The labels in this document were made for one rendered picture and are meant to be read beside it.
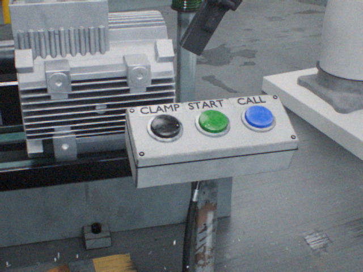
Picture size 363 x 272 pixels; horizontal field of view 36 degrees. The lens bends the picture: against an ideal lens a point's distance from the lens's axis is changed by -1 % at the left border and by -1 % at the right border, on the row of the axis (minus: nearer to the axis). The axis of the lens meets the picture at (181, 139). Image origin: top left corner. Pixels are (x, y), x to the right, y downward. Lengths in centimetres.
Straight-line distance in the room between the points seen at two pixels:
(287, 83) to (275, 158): 71
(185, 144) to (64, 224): 33
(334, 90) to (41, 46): 68
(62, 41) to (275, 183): 45
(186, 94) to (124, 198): 40
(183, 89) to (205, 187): 55
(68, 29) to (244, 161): 29
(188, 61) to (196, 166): 59
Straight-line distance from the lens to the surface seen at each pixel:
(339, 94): 120
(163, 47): 73
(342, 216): 93
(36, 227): 84
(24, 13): 72
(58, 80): 70
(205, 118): 57
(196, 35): 74
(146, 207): 84
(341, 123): 113
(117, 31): 75
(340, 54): 118
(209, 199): 64
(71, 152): 75
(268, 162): 60
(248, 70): 144
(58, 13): 72
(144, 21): 77
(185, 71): 114
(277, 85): 128
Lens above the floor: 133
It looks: 29 degrees down
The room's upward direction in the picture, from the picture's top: 1 degrees clockwise
